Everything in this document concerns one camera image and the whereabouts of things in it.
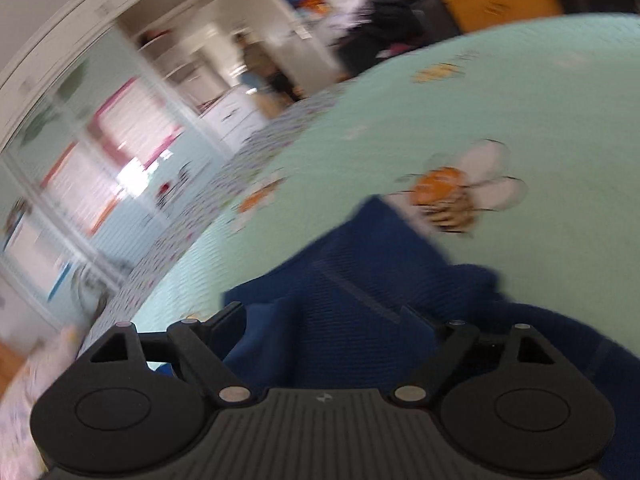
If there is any blue knit sweater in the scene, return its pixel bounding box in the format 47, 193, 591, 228
154, 195, 640, 480

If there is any clothes pile on stool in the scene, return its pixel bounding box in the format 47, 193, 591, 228
324, 0, 436, 32

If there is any heart pattern bedsheet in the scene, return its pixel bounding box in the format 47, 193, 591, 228
79, 81, 348, 352

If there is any floral pink pillow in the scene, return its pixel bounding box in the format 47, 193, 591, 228
1, 326, 82, 480

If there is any sliding door wardrobe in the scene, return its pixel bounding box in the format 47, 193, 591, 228
1, 29, 231, 324

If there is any mint quilted bee bedspread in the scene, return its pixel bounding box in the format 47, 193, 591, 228
132, 14, 639, 350

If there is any person in brown jacket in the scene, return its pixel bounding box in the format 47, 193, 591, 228
232, 32, 303, 103

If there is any white drawer shelf unit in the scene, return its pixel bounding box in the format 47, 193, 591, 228
138, 29, 268, 153

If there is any coiled hose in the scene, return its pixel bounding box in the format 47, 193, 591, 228
71, 263, 122, 319

